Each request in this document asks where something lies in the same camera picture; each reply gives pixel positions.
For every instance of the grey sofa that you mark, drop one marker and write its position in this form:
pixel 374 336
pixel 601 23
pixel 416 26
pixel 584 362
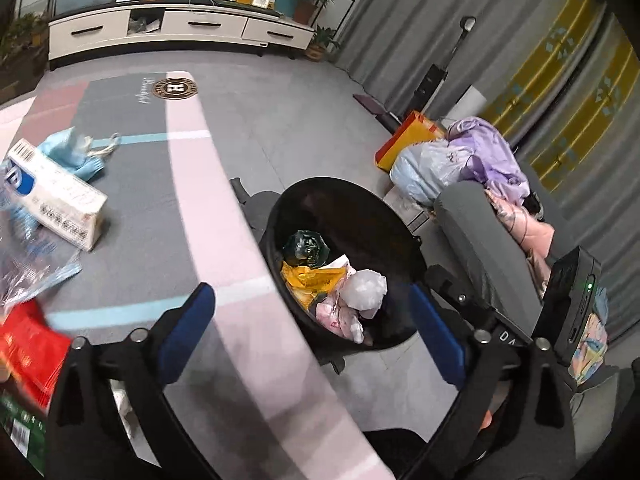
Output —
pixel 480 240

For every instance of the white tv cabinet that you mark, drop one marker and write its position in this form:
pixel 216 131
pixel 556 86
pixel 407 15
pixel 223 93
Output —
pixel 200 22

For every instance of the upright floor cleaner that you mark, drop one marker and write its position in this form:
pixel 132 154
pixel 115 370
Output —
pixel 431 85

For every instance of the blue face mask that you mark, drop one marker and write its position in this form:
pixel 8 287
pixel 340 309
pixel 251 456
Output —
pixel 65 152

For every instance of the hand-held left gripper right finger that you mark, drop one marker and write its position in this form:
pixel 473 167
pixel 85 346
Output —
pixel 437 340

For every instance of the pink blanket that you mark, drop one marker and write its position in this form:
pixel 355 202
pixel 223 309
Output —
pixel 525 225

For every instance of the yellow shopping bag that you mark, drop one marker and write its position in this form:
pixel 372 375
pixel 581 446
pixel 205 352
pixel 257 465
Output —
pixel 410 140

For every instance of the black trash bin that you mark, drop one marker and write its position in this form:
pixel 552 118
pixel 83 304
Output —
pixel 340 210

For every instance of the clear plastic bag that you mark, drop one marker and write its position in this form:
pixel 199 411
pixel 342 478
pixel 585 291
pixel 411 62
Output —
pixel 25 260

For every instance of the grey curtain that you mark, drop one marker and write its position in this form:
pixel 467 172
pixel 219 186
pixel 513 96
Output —
pixel 500 35

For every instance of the yellow wrapper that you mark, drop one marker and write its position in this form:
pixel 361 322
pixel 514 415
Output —
pixel 310 280

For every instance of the pink wrapper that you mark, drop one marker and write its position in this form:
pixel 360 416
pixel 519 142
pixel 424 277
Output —
pixel 340 317

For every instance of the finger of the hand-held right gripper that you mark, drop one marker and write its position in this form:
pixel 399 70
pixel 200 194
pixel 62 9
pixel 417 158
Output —
pixel 457 292

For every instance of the red packet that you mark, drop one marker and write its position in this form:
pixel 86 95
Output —
pixel 30 350

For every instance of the white medicine box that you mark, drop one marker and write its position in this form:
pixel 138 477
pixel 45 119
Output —
pixel 55 190

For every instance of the green crumpled wrapper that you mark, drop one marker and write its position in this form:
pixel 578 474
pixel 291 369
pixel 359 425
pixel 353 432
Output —
pixel 305 247

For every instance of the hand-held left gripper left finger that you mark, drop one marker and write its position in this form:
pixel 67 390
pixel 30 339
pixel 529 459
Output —
pixel 187 330

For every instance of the green packet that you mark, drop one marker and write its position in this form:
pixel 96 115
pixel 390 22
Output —
pixel 20 425

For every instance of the white board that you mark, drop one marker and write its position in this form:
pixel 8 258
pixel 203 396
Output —
pixel 469 102

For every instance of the cardboard box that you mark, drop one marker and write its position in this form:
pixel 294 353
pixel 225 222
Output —
pixel 407 210

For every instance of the white crumpled plastic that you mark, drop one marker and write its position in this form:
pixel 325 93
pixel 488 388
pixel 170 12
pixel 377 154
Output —
pixel 367 290

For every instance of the small potted plant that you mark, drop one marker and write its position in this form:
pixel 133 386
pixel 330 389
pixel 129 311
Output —
pixel 322 42

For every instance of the pale blue plastic bag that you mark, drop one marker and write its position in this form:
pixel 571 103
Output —
pixel 430 170

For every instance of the purple cloth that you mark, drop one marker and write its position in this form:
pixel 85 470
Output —
pixel 490 150

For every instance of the bushy potted plant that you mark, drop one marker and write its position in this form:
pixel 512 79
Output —
pixel 22 40

